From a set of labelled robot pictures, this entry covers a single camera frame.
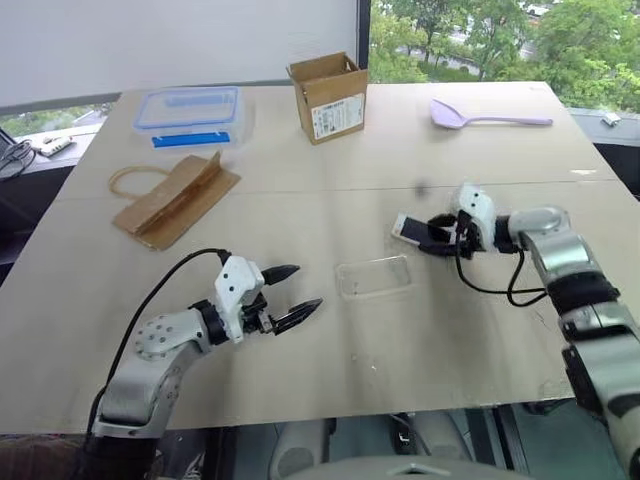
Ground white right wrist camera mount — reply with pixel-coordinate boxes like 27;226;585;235
451;182;497;251

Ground white smartphone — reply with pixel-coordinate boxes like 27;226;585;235
390;213;437;247

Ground open cardboard box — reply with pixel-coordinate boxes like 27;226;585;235
285;51;370;147

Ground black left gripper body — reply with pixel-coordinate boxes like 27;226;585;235
242;291;279;338

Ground lilac plastic rice spoon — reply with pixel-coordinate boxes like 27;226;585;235
429;97;554;133

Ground tangled grey cables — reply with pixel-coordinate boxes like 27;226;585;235
0;127;39;182

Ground clear plastic phone case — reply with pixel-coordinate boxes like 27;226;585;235
334;254;414;302

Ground clear blue-clipped plastic container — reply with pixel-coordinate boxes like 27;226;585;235
131;85;248;152

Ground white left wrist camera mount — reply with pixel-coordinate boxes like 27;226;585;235
214;255;265;344

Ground grey rounded robot body shape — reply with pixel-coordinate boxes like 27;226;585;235
273;418;339;480

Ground brown paper bag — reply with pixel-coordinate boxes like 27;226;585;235
108;150;243;252

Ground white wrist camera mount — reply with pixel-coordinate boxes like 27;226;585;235
451;182;497;251
214;255;265;344

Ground white device on sill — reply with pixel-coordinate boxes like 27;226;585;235
39;133;77;158

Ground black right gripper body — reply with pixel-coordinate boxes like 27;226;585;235
451;211;487;259

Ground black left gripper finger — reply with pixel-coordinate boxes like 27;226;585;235
271;297;324;336
262;263;302;288

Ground black window frame post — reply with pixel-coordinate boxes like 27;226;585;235
356;0;372;84

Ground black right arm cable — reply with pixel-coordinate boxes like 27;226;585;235
455;238;551;308

